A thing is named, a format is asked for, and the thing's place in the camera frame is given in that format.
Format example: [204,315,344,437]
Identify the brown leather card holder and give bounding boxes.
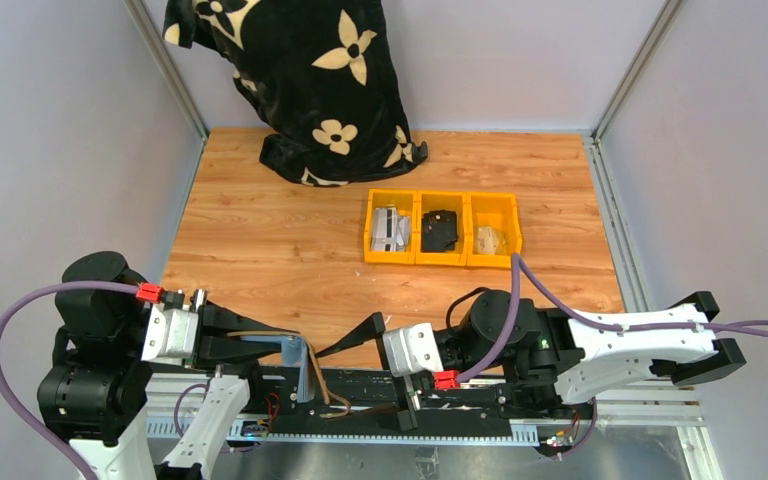
[224,329,400,421]

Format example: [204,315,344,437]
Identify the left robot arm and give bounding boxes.
[37,251,313,479]

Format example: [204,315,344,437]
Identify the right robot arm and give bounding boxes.
[325,287,746,437]

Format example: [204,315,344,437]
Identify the white cards in bin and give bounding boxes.
[370,206,412,253]

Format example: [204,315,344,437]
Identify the black cards in bin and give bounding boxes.
[420,210,459,253]

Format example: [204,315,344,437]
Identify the right yellow bin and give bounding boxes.
[466,192,523,269]

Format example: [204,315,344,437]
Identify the black floral blanket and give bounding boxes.
[162,1,428,188]

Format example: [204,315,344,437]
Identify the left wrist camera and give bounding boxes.
[140,289,207,366]

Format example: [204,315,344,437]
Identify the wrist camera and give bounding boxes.
[382,322,444,378]
[140,289,207,366]

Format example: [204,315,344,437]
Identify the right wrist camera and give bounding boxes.
[382,322,444,378]

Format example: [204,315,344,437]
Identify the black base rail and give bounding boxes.
[229,366,596,452]

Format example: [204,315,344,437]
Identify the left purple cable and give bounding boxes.
[0,281,165,480]

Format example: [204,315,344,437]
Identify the purple cable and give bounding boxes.
[433,252,768,391]
[0,281,165,480]

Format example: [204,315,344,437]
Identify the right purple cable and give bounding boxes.
[433,252,768,391]

